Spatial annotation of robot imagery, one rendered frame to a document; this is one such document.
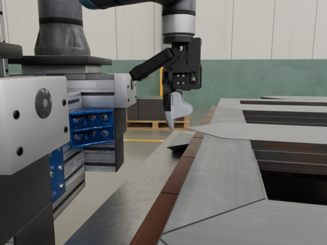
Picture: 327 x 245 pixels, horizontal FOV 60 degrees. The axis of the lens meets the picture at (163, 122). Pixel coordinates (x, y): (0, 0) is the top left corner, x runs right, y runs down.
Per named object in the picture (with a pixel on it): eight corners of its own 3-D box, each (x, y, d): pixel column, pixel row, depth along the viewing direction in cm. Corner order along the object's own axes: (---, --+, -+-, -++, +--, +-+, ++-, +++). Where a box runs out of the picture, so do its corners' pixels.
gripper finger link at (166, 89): (169, 112, 63) (169, 71, 61) (162, 112, 63) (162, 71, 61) (173, 109, 67) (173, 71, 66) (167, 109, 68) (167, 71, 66)
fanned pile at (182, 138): (208, 136, 142) (208, 128, 141) (199, 159, 104) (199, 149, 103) (183, 134, 144) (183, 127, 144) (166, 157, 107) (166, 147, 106)
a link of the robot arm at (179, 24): (157, 14, 60) (166, 21, 68) (158, 37, 61) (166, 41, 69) (193, 13, 59) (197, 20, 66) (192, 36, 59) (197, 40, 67)
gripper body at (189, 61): (197, 92, 61) (199, 34, 59) (159, 92, 63) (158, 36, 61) (201, 90, 68) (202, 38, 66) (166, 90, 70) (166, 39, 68)
